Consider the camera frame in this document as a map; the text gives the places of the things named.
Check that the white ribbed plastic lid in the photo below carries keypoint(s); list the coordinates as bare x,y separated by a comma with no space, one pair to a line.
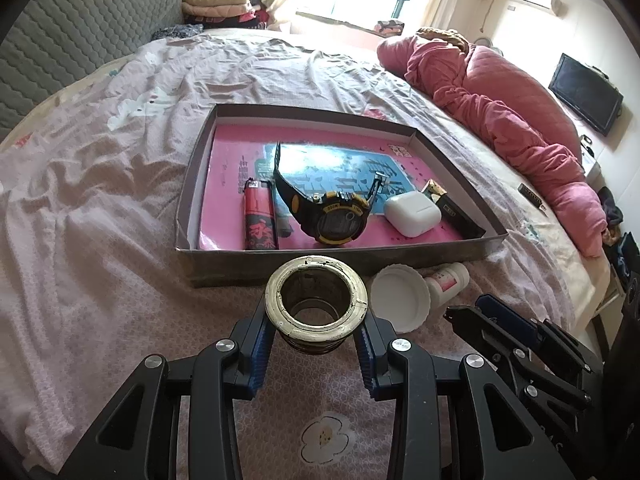
400,295

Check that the grey shallow cardboard tray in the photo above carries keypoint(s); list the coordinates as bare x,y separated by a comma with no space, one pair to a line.
243,267

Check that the pink quilted duvet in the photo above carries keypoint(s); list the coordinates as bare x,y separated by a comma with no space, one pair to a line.
437,69

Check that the pink patterned bed sheet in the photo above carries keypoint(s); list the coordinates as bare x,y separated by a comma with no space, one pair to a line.
91,282

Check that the small white pill bottle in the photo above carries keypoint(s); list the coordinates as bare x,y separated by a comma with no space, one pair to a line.
447,282

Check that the black gold rectangular box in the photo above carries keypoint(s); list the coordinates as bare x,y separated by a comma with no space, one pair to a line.
451,212

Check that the white earbuds case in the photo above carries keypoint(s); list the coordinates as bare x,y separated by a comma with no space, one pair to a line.
412,213

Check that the black yellow digital wristwatch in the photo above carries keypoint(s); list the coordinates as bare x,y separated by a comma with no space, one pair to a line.
334,218

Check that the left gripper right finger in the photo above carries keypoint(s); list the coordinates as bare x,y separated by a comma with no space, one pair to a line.
453,419

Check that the brass threaded pipe fitting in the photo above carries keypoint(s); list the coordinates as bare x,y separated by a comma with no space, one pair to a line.
315,303

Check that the stack of folded clothes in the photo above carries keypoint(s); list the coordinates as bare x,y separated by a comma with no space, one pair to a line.
250,14

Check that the red black lighter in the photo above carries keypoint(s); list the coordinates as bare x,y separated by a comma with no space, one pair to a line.
259,217

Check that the pink blue children's book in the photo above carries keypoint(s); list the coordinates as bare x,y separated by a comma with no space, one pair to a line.
315,162

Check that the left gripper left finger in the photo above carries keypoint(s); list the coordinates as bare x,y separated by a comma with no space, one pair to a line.
136,434

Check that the black flat screen television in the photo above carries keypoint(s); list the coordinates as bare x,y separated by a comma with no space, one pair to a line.
587,92

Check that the grey quilted headboard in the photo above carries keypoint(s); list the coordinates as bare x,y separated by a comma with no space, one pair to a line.
54,43

